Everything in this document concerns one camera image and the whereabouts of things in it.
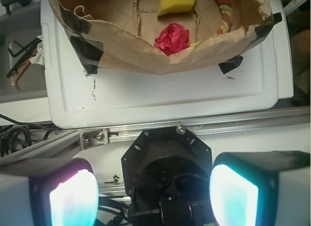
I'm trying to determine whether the brown paper bag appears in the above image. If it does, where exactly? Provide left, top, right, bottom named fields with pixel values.
left=48, top=0, right=281, bottom=75

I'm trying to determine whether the crumpled white paper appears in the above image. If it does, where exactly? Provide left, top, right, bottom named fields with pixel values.
left=29, top=35, right=45, bottom=66

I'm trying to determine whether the braided multicolour rope toy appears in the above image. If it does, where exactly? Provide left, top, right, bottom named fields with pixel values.
left=190, top=0, right=233, bottom=47

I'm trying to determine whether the red crumpled paper ball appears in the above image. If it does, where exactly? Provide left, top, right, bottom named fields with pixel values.
left=154, top=23, right=190, bottom=56

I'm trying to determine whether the orange handled tool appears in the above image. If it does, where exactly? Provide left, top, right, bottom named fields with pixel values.
left=14, top=60, right=31, bottom=90

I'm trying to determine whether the aluminium extrusion rail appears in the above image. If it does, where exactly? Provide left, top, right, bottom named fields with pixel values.
left=0, top=106, right=311, bottom=162

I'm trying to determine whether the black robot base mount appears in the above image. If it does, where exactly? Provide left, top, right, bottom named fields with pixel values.
left=121, top=137, right=215, bottom=226

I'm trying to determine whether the black cable bundle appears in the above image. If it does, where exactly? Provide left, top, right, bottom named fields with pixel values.
left=0, top=114, right=53, bottom=158

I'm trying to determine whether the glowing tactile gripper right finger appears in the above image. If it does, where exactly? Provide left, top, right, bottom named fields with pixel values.
left=209, top=151, right=311, bottom=226

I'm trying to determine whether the yellow sponge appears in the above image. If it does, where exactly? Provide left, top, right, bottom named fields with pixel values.
left=157, top=0, right=195, bottom=17

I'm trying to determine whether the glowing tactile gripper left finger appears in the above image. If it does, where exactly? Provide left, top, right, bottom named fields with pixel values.
left=0, top=158, right=99, bottom=226

